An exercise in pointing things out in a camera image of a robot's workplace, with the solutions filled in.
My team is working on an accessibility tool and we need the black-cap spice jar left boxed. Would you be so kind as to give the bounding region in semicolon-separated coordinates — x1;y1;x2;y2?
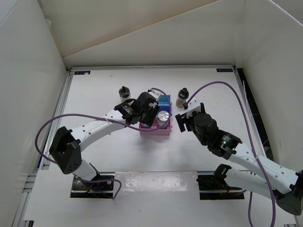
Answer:
118;86;131;102

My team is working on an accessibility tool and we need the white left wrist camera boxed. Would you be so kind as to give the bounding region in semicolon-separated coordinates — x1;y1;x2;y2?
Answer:
148;89;162;101

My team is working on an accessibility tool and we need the black-cap spice jar right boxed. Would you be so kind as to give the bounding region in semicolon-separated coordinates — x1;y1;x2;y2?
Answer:
176;87;189;109

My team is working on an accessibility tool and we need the black-cap spice jar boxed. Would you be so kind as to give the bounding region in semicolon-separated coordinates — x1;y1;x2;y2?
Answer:
176;87;189;109
118;86;131;102

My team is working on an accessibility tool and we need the pink organizer box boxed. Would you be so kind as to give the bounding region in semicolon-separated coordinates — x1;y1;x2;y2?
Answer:
139;117;172;136

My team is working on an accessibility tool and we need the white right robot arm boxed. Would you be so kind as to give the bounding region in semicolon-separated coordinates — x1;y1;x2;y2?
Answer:
175;103;303;216

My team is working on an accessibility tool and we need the light blue organizer box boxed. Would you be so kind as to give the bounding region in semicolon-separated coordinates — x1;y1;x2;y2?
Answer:
158;94;171;106

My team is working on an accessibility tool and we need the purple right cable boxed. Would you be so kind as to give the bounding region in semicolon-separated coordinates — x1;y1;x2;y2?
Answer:
183;81;276;226

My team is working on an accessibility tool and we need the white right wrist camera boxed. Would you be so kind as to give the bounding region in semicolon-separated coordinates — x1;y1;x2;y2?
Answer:
185;97;201;118

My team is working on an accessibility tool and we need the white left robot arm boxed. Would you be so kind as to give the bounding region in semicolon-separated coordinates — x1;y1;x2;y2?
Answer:
49;89;161;189

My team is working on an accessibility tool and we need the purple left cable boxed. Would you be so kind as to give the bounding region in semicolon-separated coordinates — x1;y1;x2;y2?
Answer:
35;87;172;199

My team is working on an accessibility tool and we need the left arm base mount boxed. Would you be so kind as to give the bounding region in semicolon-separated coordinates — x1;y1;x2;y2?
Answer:
70;172;115;199

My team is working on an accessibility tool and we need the dark blue organizer box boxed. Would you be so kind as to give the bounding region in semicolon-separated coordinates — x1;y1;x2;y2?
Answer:
159;103;172;113

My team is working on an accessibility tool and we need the purple cable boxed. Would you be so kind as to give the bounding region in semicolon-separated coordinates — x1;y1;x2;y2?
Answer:
35;87;172;199
183;81;276;226

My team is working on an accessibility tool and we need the silver-lid shaker bottle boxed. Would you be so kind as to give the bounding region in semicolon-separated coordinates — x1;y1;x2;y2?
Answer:
157;111;169;129

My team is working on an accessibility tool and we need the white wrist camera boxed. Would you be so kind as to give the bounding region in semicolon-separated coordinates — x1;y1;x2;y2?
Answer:
148;89;162;101
185;97;201;118

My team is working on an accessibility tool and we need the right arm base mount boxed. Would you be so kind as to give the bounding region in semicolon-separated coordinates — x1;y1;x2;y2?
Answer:
196;175;244;201

